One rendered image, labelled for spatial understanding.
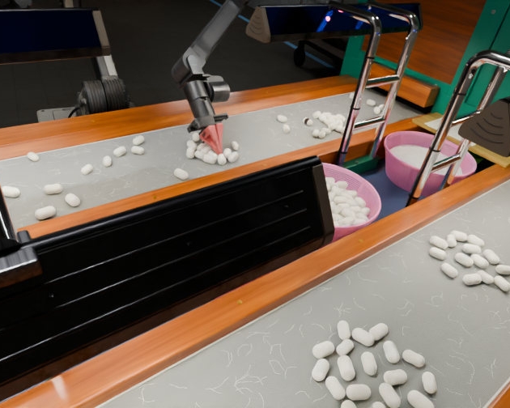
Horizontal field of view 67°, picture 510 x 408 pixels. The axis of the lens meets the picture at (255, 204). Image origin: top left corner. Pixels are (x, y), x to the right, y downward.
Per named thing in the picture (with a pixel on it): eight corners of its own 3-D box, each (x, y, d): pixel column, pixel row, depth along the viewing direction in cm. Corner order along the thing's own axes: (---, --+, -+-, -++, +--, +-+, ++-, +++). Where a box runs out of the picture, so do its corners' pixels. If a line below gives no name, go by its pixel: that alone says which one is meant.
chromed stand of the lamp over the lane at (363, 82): (291, 153, 123) (320, -2, 97) (333, 141, 134) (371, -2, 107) (332, 183, 112) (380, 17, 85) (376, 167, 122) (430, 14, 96)
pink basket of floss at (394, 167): (377, 193, 110) (388, 164, 105) (372, 150, 132) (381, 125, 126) (472, 212, 108) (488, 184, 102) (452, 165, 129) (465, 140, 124)
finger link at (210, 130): (240, 146, 102) (227, 113, 103) (218, 151, 98) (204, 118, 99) (230, 155, 108) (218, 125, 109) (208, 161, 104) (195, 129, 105)
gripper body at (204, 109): (230, 118, 103) (220, 93, 104) (197, 125, 98) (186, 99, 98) (220, 128, 109) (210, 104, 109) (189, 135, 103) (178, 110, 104)
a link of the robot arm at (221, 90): (171, 71, 106) (185, 54, 100) (204, 70, 114) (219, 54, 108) (185, 111, 106) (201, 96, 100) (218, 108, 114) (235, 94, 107)
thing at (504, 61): (390, 224, 99) (466, 44, 72) (433, 202, 110) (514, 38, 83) (456, 272, 88) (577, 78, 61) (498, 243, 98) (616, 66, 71)
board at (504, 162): (410, 121, 132) (412, 118, 131) (435, 115, 140) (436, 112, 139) (505, 168, 112) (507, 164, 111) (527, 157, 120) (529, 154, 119)
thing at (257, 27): (244, 34, 92) (248, 1, 88) (401, 24, 125) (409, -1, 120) (265, 44, 87) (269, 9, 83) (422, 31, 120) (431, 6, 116)
